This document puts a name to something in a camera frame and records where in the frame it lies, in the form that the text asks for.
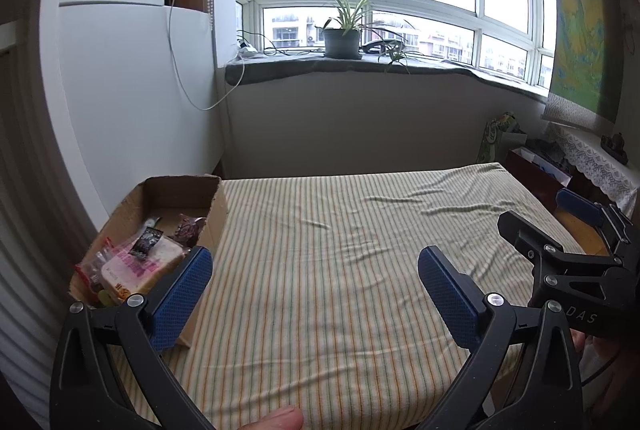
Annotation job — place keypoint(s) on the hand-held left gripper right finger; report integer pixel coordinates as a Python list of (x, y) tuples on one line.
[(450, 297)]

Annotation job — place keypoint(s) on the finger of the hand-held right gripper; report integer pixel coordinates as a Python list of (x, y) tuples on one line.
[(580, 205), (525, 235)]

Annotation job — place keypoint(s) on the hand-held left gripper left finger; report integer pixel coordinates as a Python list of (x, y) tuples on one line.
[(182, 297)]

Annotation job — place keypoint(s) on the sliced bread packet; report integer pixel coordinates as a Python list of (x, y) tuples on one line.
[(135, 270)]

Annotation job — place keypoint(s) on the small black candy packet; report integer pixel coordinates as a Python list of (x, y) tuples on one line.
[(147, 241)]

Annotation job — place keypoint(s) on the brown cardboard box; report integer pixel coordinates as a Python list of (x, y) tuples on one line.
[(215, 210)]

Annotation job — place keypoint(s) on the clear bag of snacks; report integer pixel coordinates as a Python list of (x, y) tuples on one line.
[(92, 267)]

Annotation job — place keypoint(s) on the person's right hand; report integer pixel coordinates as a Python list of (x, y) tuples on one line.
[(580, 344)]

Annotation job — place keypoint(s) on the person's left hand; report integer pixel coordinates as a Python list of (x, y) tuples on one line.
[(275, 420)]

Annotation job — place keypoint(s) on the white lace cloth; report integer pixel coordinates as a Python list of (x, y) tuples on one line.
[(595, 165)]

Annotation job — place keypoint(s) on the dark patterned bag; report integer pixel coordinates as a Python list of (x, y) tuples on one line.
[(547, 153)]

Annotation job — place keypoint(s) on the small dark figurine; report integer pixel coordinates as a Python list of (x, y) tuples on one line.
[(615, 145)]

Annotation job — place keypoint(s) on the green printed bag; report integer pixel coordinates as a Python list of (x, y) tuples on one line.
[(492, 138)]

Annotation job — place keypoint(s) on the striped bed sheet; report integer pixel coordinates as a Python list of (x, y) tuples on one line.
[(325, 285)]

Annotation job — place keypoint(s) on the white ribbed panel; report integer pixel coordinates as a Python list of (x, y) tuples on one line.
[(25, 310)]

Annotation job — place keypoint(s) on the white cabinet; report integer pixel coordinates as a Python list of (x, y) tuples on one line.
[(125, 85)]

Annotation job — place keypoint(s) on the white power strip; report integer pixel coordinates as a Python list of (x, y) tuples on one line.
[(245, 49)]

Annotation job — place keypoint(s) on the potted spider plant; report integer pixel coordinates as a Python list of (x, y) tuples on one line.
[(342, 41)]

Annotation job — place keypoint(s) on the wall map poster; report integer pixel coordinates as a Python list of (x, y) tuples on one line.
[(585, 35)]

